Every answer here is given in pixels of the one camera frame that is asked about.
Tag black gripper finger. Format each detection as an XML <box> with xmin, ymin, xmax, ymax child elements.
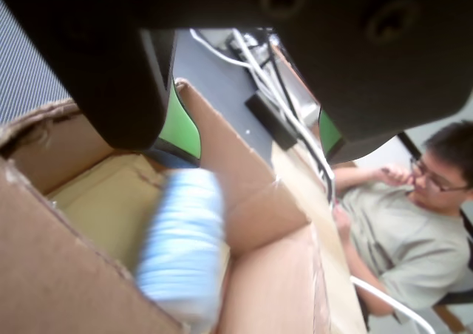
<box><xmin>140</xmin><ymin>0</ymin><xmax>473</xmax><ymax>165</ymax></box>
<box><xmin>0</xmin><ymin>0</ymin><xmax>203</xmax><ymax>167</ymax></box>

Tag light blue cloth-wrapped block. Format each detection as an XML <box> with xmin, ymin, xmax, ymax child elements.
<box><xmin>135</xmin><ymin>167</ymin><xmax>226</xmax><ymax>331</ymax></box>

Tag black rectangular box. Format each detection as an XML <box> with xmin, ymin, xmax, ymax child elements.
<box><xmin>245</xmin><ymin>93</ymin><xmax>299</xmax><ymax>150</ymax></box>

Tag yellow paper box liner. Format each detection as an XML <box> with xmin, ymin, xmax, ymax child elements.
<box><xmin>46</xmin><ymin>152</ymin><xmax>167</xmax><ymax>276</ymax></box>

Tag open cardboard box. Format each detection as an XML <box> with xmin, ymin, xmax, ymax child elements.
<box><xmin>0</xmin><ymin>77</ymin><xmax>367</xmax><ymax>334</ymax></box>

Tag seated person with glasses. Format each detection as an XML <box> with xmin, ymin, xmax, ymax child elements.
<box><xmin>332</xmin><ymin>121</ymin><xmax>473</xmax><ymax>316</ymax></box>

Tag thin black cable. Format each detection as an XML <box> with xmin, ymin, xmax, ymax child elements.
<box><xmin>268</xmin><ymin>34</ymin><xmax>333</xmax><ymax>191</ymax></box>

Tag thick white cable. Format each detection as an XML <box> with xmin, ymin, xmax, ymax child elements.
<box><xmin>232</xmin><ymin>29</ymin><xmax>338</xmax><ymax>206</ymax></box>

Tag curved white cable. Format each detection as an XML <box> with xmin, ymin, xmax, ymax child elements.
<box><xmin>189</xmin><ymin>29</ymin><xmax>253</xmax><ymax>69</ymax></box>

